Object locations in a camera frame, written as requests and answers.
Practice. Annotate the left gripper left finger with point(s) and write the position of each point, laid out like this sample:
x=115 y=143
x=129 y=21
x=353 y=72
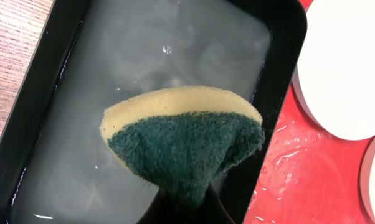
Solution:
x=160 y=211

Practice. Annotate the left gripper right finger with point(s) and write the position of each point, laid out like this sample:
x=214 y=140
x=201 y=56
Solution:
x=212 y=210

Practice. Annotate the green yellow sponge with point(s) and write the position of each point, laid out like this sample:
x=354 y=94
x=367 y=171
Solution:
x=180 y=139

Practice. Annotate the red plastic tray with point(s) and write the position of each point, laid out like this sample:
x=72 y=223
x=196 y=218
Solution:
x=309 y=175

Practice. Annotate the black water tray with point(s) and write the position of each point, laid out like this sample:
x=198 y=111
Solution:
x=54 y=165

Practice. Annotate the light blue far plate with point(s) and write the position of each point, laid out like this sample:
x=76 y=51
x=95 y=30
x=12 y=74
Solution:
x=336 y=67

